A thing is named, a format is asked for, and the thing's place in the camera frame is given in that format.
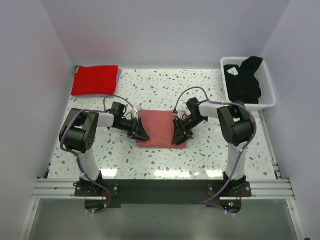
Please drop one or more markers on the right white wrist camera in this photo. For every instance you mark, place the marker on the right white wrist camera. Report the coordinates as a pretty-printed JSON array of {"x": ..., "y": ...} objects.
[{"x": 176, "y": 113}]

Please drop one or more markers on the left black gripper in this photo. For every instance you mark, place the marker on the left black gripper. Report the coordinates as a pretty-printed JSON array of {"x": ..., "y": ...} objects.
[{"x": 137, "y": 131}]

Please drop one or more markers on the black t shirt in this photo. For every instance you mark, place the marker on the black t shirt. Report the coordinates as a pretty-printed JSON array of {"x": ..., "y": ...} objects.
[{"x": 241, "y": 83}]

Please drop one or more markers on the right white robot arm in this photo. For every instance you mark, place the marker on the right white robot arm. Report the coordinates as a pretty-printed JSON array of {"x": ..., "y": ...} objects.
[{"x": 238, "y": 128}]

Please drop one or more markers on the aluminium rail frame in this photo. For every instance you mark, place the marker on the aluminium rail frame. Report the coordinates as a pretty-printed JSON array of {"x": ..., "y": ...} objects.
[{"x": 261, "y": 189}]

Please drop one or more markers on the folded red t shirt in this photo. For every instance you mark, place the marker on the folded red t shirt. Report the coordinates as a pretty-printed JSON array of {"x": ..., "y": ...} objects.
[{"x": 95, "y": 80}]

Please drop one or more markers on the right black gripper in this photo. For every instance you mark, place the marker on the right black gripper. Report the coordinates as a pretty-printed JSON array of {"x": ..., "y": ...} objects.
[{"x": 182, "y": 134}]

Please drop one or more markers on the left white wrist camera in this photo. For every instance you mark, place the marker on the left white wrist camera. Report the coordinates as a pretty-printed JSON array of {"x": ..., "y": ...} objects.
[{"x": 137, "y": 109}]

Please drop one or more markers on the pink t shirt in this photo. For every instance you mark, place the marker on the pink t shirt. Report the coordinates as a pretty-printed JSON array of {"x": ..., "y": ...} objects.
[{"x": 159, "y": 126}]

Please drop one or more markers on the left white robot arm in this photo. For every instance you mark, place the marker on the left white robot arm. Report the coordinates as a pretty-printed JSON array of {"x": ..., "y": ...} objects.
[{"x": 78, "y": 133}]

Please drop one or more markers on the white plastic basket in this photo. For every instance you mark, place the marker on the white plastic basket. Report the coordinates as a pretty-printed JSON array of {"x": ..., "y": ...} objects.
[{"x": 268, "y": 97}]

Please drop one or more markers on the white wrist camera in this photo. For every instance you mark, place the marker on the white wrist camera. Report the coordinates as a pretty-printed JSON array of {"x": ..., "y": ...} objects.
[
  {"x": 176, "y": 113},
  {"x": 137, "y": 109}
]

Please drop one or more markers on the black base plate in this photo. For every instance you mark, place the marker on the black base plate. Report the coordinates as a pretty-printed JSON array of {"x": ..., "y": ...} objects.
[{"x": 159, "y": 192}]

